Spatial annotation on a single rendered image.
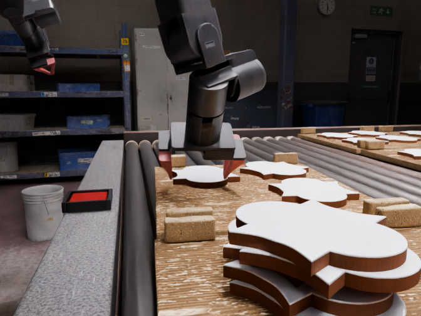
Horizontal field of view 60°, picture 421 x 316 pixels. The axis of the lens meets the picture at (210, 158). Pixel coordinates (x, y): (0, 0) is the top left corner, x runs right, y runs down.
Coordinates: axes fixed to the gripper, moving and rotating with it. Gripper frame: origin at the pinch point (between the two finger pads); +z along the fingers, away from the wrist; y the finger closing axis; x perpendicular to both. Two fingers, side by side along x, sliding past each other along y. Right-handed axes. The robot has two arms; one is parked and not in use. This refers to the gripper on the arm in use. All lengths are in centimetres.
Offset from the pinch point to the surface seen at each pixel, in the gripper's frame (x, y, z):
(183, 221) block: 20.4, 4.6, -13.3
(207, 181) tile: 1.4, -1.6, 0.6
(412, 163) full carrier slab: -12, -54, 10
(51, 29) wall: -438, 141, 180
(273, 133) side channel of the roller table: -69, -42, 48
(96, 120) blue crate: -331, 79, 245
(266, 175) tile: -2.3, -13.9, 3.1
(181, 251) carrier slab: 23.6, 4.8, -12.4
